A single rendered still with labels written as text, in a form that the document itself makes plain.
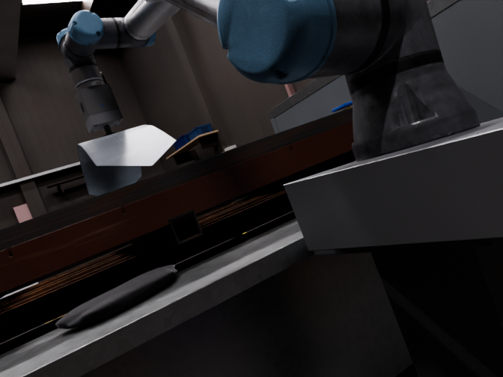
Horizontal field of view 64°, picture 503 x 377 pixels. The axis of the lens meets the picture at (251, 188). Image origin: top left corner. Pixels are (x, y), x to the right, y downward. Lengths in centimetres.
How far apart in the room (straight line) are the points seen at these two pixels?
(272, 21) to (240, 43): 5
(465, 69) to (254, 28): 84
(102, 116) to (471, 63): 96
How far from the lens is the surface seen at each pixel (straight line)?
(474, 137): 34
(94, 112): 116
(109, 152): 94
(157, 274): 65
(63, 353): 55
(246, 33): 44
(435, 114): 49
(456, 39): 121
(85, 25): 112
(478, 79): 119
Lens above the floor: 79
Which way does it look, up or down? 2 degrees down
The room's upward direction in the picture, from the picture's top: 21 degrees counter-clockwise
